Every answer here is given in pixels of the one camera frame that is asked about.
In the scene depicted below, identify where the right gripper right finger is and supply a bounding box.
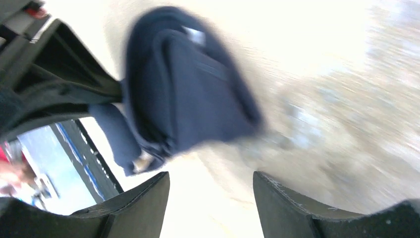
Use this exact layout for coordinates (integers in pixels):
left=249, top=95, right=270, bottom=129
left=253, top=171, right=420, bottom=238

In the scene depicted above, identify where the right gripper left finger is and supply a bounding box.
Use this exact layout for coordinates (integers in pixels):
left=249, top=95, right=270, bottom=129
left=0, top=172, right=170, bottom=238

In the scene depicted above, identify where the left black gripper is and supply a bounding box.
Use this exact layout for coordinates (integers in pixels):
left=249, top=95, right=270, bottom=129
left=0, top=0, right=122, bottom=141

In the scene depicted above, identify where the operator bare hand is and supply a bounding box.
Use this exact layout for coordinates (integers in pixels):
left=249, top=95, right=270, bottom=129
left=0, top=161, right=36, bottom=188

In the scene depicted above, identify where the red teleoperation device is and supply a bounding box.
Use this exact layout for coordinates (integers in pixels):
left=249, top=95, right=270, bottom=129
left=0, top=139, right=27, bottom=164

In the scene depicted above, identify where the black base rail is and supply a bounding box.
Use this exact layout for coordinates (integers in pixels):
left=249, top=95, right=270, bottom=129
left=50, top=119, right=124, bottom=203

